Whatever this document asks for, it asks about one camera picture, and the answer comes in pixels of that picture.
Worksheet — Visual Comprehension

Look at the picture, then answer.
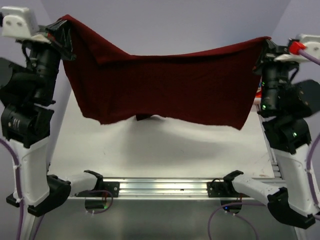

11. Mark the dark red t shirt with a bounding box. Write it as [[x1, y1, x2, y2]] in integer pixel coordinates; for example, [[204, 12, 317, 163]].
[[63, 15, 266, 130]]

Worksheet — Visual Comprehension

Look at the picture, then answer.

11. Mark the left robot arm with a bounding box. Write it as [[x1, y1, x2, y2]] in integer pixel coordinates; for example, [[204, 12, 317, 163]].
[[0, 20, 104, 217]]

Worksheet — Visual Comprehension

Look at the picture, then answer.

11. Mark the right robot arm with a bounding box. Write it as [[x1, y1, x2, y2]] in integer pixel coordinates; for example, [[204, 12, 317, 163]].
[[222, 34, 320, 229]]

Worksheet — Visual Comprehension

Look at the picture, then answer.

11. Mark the orange red t shirt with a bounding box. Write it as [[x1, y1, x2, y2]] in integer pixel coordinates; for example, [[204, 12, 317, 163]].
[[254, 83, 262, 102]]

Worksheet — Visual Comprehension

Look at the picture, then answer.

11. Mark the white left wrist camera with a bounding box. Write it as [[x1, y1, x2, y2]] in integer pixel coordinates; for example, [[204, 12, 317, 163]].
[[0, 6, 51, 44]]

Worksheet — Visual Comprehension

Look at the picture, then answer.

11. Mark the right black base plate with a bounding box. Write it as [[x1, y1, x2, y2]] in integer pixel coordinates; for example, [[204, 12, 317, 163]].
[[206, 178, 239, 198]]

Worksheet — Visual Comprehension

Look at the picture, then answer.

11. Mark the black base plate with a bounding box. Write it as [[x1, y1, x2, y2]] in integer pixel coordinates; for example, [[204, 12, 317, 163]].
[[206, 178, 239, 198], [100, 181, 120, 198]]

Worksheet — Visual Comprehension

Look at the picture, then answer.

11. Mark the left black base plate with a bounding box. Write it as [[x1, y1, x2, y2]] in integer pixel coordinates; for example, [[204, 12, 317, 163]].
[[100, 181, 120, 198]]

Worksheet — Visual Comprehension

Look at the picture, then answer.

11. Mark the aluminium mounting rail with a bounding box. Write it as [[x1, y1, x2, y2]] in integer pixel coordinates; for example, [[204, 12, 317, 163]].
[[67, 159, 296, 201]]

